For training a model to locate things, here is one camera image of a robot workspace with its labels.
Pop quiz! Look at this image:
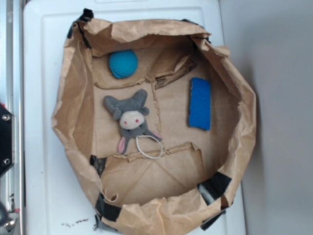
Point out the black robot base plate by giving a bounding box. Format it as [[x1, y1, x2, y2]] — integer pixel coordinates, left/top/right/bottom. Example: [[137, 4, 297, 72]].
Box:
[[0, 103, 15, 177]]

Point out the blue rectangular sponge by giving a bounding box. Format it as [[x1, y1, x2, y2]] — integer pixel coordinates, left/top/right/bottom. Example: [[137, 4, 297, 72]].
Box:
[[188, 77, 211, 130]]

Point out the brown paper bag bin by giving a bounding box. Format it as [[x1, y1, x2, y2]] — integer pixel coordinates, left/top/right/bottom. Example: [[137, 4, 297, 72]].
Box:
[[52, 9, 257, 235]]

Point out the blue textured ball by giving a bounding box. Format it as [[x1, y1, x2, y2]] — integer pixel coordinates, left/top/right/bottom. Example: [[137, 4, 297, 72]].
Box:
[[109, 50, 138, 78]]

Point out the gray plush animal toy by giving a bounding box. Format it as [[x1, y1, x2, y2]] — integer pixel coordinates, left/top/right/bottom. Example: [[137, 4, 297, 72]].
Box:
[[104, 89, 162, 154]]

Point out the aluminum frame rail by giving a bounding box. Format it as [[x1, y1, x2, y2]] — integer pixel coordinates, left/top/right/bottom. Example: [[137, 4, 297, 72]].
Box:
[[0, 0, 26, 235]]

